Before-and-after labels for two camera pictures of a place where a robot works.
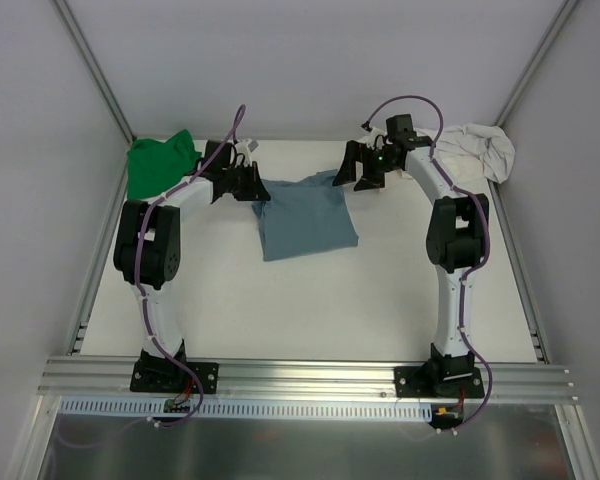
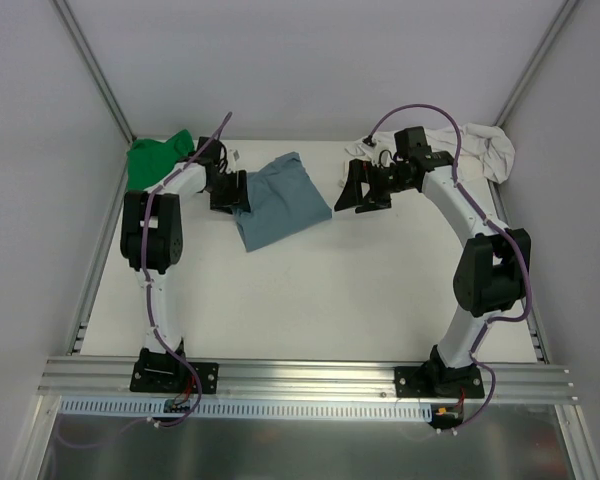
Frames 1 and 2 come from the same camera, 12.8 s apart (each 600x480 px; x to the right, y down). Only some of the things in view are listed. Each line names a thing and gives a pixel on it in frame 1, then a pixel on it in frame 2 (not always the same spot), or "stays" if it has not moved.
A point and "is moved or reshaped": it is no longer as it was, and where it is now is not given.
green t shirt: x=154 y=164 stays
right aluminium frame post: x=538 y=59 stays
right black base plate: x=438 y=381 stays
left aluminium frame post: x=93 y=64 stays
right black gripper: x=372 y=163 to x=376 y=181
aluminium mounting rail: x=111 y=379 stays
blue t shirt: x=304 y=216 is moved or reshaped
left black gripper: x=240 y=179 to x=228 y=192
